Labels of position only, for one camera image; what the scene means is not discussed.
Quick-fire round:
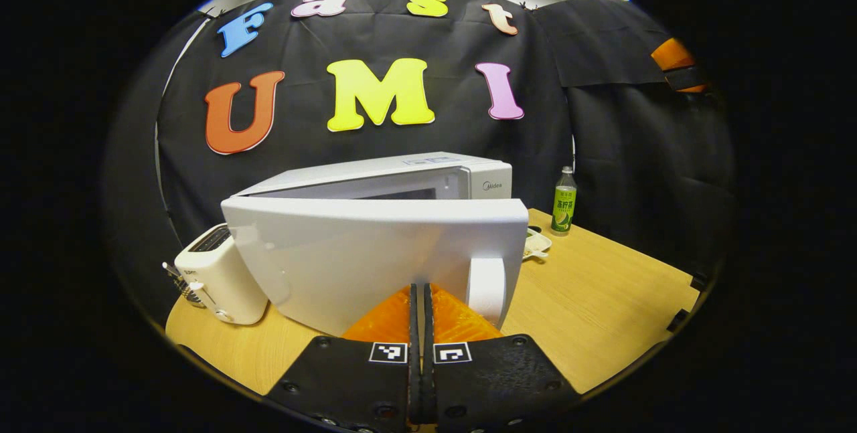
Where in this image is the white toaster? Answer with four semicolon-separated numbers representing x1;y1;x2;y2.
174;224;268;325

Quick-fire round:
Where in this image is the green drink bottle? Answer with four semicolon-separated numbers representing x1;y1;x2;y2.
552;166;578;236

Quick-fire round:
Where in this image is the divided dish of beans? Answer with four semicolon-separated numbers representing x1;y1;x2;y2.
522;226;554;264

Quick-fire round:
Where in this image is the white microwave oven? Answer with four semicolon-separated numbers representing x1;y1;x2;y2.
221;151;530;338

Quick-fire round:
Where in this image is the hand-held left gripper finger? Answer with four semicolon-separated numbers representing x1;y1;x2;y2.
266;283;420;433
422;283;580;433

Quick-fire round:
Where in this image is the wire mesh basket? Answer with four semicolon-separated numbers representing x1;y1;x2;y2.
163;261;205;307

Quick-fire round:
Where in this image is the black backdrop cloth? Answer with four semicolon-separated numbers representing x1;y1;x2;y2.
104;0;734;273

